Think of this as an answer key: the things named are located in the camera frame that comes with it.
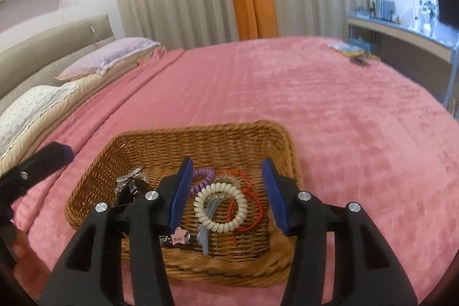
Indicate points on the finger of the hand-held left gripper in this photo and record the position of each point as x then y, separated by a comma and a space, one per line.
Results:
39, 166

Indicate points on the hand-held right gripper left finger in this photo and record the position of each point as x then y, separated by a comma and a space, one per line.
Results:
177, 198

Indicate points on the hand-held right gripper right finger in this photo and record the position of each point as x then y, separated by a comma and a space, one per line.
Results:
276, 198

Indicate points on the pink star hair clip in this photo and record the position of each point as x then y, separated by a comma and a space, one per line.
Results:
179, 238

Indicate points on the clear blue hair clip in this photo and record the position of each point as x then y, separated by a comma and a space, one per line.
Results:
206, 238

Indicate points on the brown wicker basket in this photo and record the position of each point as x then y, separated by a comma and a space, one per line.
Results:
229, 144

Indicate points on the white floral pillow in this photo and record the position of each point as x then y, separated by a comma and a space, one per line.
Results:
32, 112

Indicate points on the pink fleece blanket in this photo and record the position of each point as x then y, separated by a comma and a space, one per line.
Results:
340, 119

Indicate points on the beige padded headboard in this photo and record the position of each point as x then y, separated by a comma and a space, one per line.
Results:
46, 48

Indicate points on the lavender pillow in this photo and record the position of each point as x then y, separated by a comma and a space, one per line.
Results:
107, 57

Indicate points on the items on bed corner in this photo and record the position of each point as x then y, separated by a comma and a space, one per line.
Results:
346, 48

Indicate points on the white desk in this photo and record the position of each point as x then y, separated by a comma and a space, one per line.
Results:
398, 37

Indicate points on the row of books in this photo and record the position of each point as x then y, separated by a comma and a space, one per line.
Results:
383, 6

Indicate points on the white desk lamp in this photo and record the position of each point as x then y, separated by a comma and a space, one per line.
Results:
411, 5

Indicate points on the white vase with flowers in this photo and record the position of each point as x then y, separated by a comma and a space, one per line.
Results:
426, 12

